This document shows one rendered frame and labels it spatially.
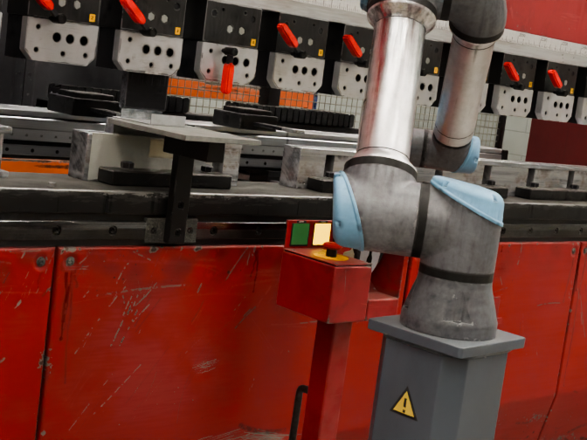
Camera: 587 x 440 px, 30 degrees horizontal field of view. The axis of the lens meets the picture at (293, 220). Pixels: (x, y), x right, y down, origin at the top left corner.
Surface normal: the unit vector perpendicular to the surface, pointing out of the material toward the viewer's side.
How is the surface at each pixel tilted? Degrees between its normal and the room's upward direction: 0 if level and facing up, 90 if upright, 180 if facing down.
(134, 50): 90
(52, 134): 90
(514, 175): 90
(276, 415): 91
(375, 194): 62
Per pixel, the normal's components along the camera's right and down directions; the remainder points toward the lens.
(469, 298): 0.27, -0.14
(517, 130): -0.69, 0.00
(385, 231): -0.11, 0.41
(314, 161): 0.66, 0.18
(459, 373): 0.02, 0.14
